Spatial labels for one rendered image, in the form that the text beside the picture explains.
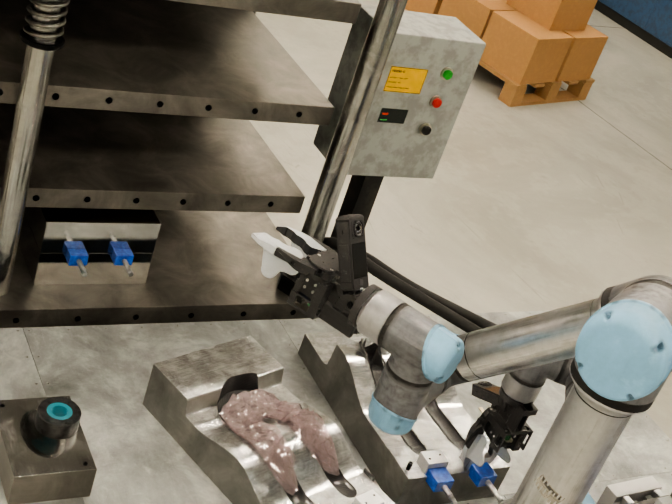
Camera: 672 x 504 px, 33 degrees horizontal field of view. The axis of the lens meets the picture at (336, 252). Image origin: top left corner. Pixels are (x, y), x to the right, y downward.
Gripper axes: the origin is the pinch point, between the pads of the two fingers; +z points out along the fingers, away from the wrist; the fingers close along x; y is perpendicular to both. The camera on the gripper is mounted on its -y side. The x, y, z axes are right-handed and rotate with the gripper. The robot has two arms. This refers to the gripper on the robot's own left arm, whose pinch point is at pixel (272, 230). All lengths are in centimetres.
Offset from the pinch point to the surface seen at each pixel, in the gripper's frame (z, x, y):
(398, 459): -21, 49, 51
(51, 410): 29, 1, 56
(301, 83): 53, 89, 5
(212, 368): 19, 35, 50
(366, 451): -13, 54, 56
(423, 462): -26, 50, 49
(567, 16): 138, 529, 20
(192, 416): 14, 25, 56
